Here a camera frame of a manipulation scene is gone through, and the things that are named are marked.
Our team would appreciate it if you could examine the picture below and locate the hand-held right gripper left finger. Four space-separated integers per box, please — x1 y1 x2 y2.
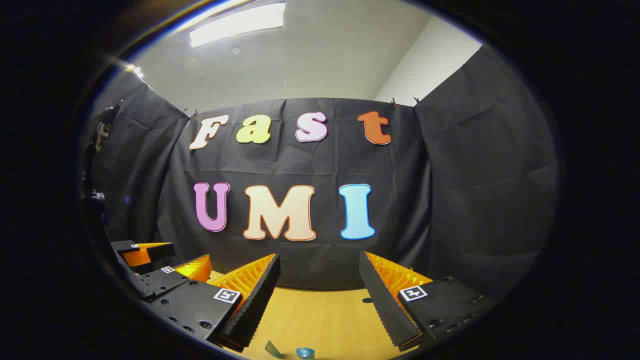
145 253 282 353

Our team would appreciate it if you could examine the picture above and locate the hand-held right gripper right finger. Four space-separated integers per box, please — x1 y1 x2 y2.
358 251 501 350

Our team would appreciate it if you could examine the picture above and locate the black backdrop cloth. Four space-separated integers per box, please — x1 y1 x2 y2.
82 44 560 301

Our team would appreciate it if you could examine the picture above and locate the ceiling light panel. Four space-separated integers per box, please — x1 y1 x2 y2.
189 1 287 49

